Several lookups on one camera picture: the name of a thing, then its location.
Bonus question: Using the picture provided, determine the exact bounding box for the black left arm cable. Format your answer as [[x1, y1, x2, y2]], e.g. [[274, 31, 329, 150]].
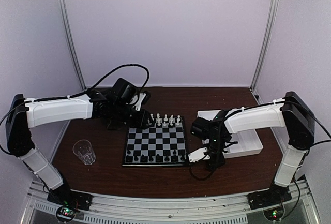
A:
[[77, 64, 150, 98]]

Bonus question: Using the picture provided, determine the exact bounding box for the clear drinking glass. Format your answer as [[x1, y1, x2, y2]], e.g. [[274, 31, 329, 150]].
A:
[[72, 139, 96, 166]]

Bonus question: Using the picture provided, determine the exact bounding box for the front aluminium rail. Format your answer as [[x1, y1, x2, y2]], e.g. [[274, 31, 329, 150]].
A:
[[18, 183, 322, 223]]

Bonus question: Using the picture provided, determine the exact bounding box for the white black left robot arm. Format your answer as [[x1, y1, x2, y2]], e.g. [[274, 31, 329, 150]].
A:
[[1, 78, 154, 205]]

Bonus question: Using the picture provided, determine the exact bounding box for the white plastic tray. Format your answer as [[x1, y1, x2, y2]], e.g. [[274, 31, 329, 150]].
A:
[[197, 110, 263, 159]]

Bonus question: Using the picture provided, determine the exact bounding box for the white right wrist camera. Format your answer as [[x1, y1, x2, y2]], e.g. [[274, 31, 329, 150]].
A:
[[188, 147, 210, 163]]

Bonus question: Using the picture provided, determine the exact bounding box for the left aluminium frame post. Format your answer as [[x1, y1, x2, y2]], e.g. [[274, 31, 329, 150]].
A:
[[58, 0, 86, 89]]

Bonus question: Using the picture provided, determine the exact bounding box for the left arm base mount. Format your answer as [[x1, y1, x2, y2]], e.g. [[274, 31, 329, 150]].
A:
[[47, 191, 93, 223]]

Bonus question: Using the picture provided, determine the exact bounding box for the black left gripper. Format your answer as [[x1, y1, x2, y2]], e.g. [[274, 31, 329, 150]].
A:
[[112, 101, 155, 129]]

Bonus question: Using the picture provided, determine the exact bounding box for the right aluminium frame post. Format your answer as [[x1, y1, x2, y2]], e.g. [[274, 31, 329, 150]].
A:
[[250, 0, 279, 92]]

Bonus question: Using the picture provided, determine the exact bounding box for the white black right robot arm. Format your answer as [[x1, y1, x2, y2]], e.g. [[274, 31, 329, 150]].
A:
[[176, 87, 330, 204]]

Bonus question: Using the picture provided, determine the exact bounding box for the white chess king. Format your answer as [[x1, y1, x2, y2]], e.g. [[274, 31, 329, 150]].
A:
[[156, 113, 161, 123]]

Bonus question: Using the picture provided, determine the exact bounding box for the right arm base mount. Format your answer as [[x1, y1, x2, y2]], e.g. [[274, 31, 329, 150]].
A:
[[247, 189, 292, 222]]

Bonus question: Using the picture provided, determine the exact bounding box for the aluminium frame post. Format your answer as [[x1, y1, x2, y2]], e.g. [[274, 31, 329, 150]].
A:
[[250, 0, 279, 92], [58, 0, 86, 89]]

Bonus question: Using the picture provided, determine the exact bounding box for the black white chessboard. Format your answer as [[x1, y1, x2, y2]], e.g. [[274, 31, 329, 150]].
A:
[[122, 115, 189, 167]]

